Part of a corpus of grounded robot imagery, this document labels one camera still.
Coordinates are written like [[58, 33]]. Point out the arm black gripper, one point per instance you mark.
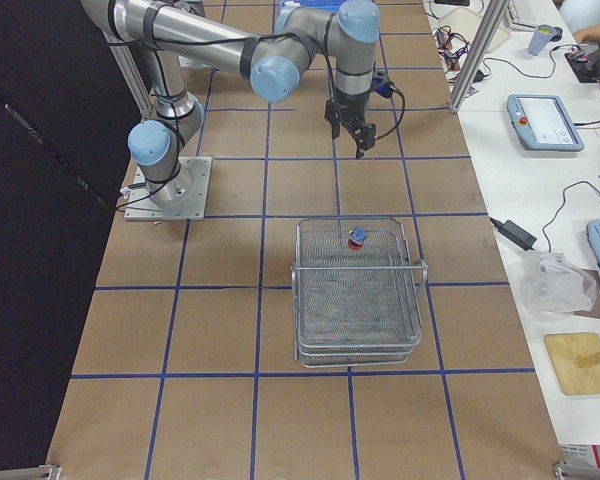
[[352, 111]]

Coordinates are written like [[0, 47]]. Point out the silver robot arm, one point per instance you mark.
[[273, 65]]

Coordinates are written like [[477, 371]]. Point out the blue plastic tray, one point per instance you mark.
[[327, 5]]

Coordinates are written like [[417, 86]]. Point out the black power adapter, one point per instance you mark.
[[516, 234]]

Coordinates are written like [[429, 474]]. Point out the far teach pendant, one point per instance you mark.
[[542, 123]]

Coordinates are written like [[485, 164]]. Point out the grey blue cup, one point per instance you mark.
[[541, 37]]

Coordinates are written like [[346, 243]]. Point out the clear plastic bag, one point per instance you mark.
[[551, 285]]

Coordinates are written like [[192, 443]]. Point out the wooden board stand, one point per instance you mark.
[[575, 359]]

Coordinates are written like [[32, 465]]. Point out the wire mesh shelf rack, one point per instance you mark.
[[355, 308]]

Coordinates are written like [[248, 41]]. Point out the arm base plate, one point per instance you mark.
[[184, 198]]

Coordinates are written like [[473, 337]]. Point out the aluminium frame post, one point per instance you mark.
[[486, 31]]

